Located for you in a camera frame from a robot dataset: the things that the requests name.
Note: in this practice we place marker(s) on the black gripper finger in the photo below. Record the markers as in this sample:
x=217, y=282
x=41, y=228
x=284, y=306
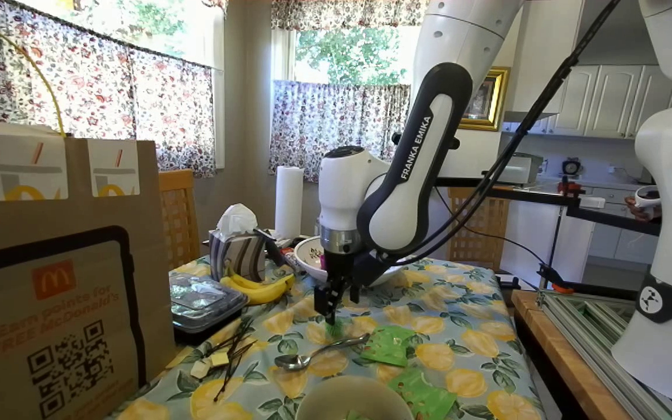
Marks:
x=327, y=306

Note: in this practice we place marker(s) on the thin black sticks bundle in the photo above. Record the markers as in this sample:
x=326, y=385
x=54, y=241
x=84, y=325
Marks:
x=235, y=350

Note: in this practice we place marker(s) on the small cream white packet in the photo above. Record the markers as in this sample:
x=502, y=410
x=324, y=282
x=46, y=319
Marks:
x=215, y=360

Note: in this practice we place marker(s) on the aluminium rail base plate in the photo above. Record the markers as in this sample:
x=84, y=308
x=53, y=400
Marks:
x=601, y=334

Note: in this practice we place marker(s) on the white kitchen cabinets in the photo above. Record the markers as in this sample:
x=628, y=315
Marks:
x=630, y=100

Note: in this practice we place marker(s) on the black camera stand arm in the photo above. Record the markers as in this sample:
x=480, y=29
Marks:
x=623, y=222

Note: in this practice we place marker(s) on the floral curtain valance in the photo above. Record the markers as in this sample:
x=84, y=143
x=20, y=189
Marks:
x=336, y=11

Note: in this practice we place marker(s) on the striped cloth bundle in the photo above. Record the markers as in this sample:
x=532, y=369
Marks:
x=240, y=257

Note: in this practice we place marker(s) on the white countertop appliance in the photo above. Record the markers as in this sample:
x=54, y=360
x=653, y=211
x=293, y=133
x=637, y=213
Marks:
x=522, y=170

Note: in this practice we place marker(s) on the white plastic bag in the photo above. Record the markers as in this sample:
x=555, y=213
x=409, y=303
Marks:
x=237, y=219

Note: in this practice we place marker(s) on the white paper towel roll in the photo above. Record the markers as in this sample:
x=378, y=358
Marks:
x=290, y=201

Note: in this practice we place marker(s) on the lemon print tablecloth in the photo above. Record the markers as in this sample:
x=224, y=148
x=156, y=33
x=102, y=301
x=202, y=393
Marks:
x=461, y=341

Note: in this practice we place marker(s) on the wooden workbench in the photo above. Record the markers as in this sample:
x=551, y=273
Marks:
x=555, y=350

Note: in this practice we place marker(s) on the white Franka Panda arm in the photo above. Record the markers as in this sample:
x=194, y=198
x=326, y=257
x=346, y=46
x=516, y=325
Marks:
x=336, y=187

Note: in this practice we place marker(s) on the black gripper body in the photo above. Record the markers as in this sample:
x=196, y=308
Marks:
x=335, y=271

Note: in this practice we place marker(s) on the brown McDonald's paper bag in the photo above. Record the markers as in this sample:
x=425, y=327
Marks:
x=58, y=311

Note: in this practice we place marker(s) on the wooden wicker back chair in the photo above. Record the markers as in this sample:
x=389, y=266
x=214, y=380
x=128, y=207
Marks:
x=181, y=217
x=478, y=224

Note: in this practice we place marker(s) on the black stereo camera bar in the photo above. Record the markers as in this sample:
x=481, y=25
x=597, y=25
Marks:
x=402, y=140

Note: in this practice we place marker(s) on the yellow banana bunch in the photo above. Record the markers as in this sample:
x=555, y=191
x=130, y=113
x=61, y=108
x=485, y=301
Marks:
x=262, y=292

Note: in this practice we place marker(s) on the dark lidded food container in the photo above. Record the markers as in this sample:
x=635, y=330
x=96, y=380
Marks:
x=200, y=306

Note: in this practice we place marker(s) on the wide floral curtain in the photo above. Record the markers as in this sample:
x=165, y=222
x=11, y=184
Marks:
x=117, y=94

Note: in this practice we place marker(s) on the gold framed picture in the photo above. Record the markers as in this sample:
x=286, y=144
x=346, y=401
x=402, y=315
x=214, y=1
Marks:
x=487, y=99

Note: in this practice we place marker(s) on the silver metal spoon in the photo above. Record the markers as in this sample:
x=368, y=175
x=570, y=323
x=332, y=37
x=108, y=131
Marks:
x=293, y=361

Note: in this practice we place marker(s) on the narrow floral curtain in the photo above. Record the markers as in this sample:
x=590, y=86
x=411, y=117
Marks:
x=314, y=117

